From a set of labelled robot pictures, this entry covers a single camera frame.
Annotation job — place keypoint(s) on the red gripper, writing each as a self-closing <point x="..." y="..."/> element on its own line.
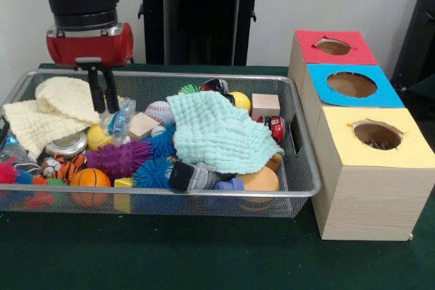
<point x="88" y="47"/>

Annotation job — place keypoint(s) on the clear blue plastic packet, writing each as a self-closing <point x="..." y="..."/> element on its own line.
<point x="122" y="121"/>

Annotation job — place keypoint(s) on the mint green cloth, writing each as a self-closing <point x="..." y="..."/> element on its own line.
<point x="224" y="134"/>

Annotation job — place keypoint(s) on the multicolour cartoon print cloth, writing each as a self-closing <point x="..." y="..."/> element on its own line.
<point x="374" y="143"/>

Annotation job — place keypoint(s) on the shallow clear mesh bin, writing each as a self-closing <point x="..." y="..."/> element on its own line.
<point x="300" y="168"/>

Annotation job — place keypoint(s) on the wooden box with three holes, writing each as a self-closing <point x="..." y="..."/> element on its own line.
<point x="367" y="195"/>

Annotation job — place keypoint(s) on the yellow ball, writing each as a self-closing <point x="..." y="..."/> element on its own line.
<point x="241" y="101"/>
<point x="97" y="137"/>

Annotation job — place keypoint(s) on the cream yellow cloth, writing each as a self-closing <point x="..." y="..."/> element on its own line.
<point x="54" y="110"/>

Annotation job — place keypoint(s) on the white toy baseball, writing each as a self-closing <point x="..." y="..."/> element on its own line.
<point x="158" y="112"/>

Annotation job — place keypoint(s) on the green spiky ball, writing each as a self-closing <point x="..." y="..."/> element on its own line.
<point x="189" y="89"/>

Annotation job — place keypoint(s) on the orange toy basketball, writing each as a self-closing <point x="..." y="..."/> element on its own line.
<point x="90" y="180"/>

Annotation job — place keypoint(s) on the pink spiky ball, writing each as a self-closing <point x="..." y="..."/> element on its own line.
<point x="8" y="172"/>

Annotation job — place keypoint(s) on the small wooden cube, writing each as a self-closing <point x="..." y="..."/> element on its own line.
<point x="266" y="105"/>

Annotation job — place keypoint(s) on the peach orange ball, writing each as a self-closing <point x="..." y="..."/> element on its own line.
<point x="261" y="181"/>

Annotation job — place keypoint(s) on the black chair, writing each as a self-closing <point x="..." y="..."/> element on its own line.
<point x="418" y="32"/>

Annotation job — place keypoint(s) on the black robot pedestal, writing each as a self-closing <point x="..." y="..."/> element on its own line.
<point x="197" y="18"/>

